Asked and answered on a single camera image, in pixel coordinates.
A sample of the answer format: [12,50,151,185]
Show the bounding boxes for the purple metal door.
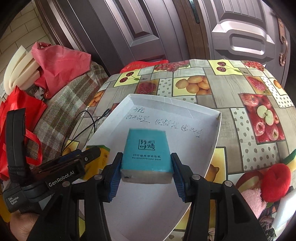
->
[36,0,290,85]

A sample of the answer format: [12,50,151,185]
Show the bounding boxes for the red gift bag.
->
[1,87,47,181]

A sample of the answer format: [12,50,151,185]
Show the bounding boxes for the red bag behind table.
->
[120,60,170,73]

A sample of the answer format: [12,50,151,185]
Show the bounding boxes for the copper door handle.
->
[277,18,288,66]

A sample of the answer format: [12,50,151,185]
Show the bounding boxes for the white foam strips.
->
[3,46,40,95]

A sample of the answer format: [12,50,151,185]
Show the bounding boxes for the plaid sofa cover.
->
[33,62,108,163]

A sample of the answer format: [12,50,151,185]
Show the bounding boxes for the teal tissue pack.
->
[120,128,174,184]

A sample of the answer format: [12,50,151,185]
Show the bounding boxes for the red apple plush toy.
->
[260,163,291,202]

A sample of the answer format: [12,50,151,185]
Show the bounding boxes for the pink fluffy plush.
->
[241,188,267,219]

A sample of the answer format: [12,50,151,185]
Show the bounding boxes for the white cardboard tray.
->
[87,94,221,240]

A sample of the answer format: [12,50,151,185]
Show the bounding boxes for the person left hand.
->
[10,211,39,241]

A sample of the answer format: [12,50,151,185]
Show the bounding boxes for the knotted rope toy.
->
[259,215,276,241]

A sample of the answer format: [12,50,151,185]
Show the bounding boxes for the black cable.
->
[60,108,112,156]

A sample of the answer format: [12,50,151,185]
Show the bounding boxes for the pink red plastic bag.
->
[31,42,91,99]

